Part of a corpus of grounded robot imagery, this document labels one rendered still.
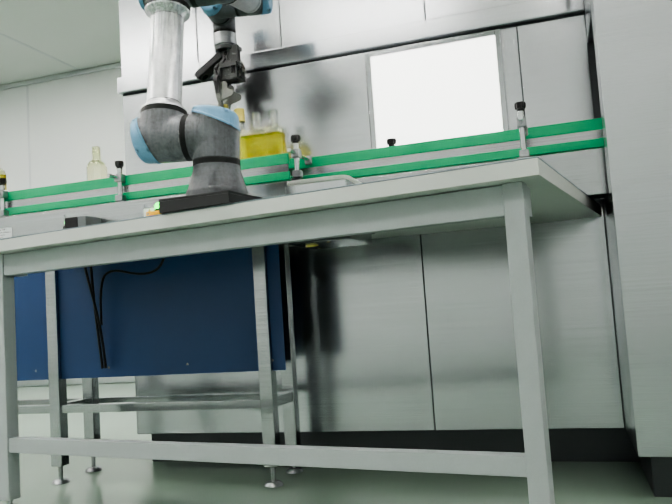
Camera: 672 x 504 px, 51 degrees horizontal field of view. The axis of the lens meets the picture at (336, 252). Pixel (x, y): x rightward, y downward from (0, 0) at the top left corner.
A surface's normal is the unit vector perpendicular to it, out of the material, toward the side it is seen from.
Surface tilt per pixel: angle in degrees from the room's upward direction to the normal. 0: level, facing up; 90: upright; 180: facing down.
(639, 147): 90
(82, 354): 90
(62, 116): 90
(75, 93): 90
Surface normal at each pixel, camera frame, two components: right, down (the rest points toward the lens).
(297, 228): -0.46, -0.04
